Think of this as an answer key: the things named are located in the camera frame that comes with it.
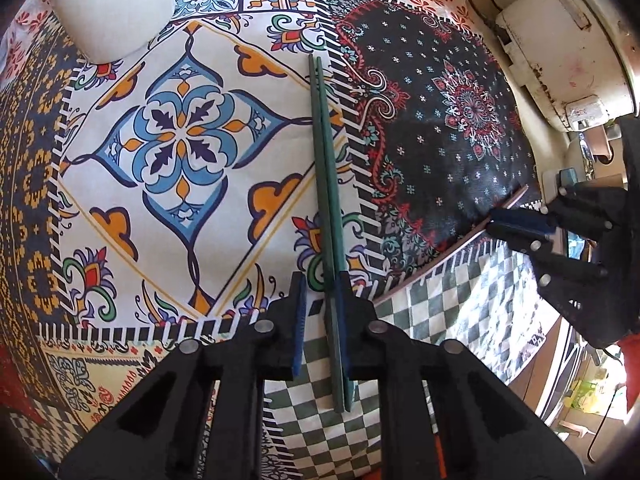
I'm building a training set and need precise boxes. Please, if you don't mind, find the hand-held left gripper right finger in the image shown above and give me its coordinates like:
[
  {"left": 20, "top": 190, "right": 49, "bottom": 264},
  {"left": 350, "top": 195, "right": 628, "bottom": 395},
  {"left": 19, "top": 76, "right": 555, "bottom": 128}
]
[{"left": 334, "top": 270, "right": 586, "bottom": 480}]

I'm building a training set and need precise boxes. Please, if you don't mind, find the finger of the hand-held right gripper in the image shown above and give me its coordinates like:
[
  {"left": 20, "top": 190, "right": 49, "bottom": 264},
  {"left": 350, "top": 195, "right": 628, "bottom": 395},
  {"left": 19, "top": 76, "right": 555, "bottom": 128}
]
[
  {"left": 487, "top": 185, "right": 618, "bottom": 242},
  {"left": 499, "top": 232, "right": 611, "bottom": 306}
]

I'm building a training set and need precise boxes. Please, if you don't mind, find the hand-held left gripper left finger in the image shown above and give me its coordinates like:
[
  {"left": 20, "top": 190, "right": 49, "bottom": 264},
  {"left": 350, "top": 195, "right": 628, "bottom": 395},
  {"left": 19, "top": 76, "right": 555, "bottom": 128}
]
[{"left": 57, "top": 271, "right": 308, "bottom": 480}]

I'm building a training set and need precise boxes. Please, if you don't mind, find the pink chopstick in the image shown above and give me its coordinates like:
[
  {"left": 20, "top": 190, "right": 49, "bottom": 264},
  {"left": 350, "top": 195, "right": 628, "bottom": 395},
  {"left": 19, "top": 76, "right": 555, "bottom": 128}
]
[{"left": 372, "top": 185, "right": 530, "bottom": 305}]

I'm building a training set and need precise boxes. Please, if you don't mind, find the green chopstick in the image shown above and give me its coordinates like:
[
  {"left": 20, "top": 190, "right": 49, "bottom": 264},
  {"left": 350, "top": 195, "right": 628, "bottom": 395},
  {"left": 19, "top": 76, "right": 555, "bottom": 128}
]
[
  {"left": 307, "top": 55, "right": 346, "bottom": 413},
  {"left": 315, "top": 57, "right": 357, "bottom": 406}
]

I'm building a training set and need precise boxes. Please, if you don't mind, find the white ribbed cup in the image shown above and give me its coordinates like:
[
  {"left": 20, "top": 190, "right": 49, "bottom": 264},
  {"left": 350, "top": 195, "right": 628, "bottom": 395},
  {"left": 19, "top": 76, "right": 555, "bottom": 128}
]
[{"left": 37, "top": 0, "right": 176, "bottom": 63}]

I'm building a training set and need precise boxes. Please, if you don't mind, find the white rice cooker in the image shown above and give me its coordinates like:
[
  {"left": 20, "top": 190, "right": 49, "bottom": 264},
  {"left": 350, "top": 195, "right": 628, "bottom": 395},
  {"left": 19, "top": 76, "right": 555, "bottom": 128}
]
[{"left": 495, "top": 0, "right": 640, "bottom": 133}]

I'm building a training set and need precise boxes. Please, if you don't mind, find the patterned patchwork tablecloth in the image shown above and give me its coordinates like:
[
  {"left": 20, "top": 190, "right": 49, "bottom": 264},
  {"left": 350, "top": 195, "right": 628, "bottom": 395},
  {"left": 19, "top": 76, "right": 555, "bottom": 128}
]
[{"left": 0, "top": 0, "right": 561, "bottom": 480}]

